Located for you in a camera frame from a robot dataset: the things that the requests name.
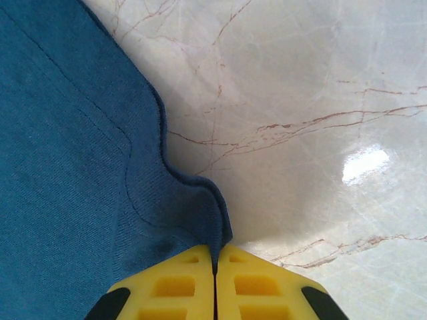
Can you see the navy blue t-shirt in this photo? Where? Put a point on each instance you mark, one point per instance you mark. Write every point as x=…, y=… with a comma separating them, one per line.
x=66, y=166

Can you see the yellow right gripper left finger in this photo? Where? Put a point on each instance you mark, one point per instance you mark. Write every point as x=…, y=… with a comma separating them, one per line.
x=166, y=290

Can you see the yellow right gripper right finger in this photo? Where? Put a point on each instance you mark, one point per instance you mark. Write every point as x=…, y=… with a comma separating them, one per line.
x=267, y=290

